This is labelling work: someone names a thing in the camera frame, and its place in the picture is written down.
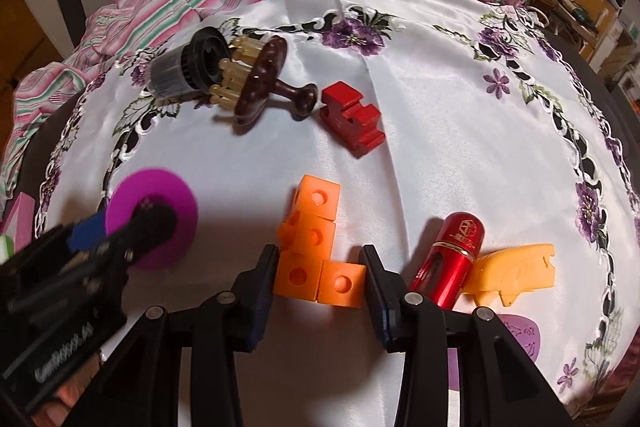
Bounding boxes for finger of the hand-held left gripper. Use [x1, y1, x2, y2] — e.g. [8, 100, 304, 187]
[67, 213, 109, 256]
[107, 202, 179, 279]

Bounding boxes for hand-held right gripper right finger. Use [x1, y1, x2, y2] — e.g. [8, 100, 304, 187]
[360, 244, 561, 427]

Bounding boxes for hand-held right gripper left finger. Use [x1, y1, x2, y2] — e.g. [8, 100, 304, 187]
[70, 244, 281, 427]

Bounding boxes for magenta plastic ring disc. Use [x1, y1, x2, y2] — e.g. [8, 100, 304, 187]
[104, 168, 198, 270]

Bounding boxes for pink tray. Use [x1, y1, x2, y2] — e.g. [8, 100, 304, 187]
[0, 192, 36, 244]

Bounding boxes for orange plastic cube blocks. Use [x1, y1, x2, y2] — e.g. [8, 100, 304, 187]
[272, 174, 366, 308]

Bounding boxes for red metal cylinder bottle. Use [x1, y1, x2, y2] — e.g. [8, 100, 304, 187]
[407, 211, 485, 310]

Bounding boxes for yellow-orange plastic piece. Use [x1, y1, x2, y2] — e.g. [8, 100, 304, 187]
[462, 243, 557, 308]

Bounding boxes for lavender round disc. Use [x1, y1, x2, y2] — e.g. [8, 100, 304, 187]
[447, 313, 543, 393]

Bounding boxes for red wooden notched block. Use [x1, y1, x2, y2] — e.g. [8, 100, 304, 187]
[319, 82, 387, 159]

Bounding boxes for person's left hand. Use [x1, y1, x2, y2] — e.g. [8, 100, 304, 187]
[30, 349, 106, 427]

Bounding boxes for black ribbed cylinder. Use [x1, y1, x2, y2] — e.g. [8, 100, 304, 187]
[150, 28, 233, 102]

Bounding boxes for white floral embroidered tablecloth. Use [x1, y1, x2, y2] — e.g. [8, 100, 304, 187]
[10, 0, 640, 427]

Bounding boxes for brown massage brush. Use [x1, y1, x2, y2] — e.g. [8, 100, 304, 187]
[209, 34, 318, 128]

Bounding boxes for wooden wardrobe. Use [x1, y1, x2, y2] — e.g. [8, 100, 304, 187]
[0, 0, 53, 88]

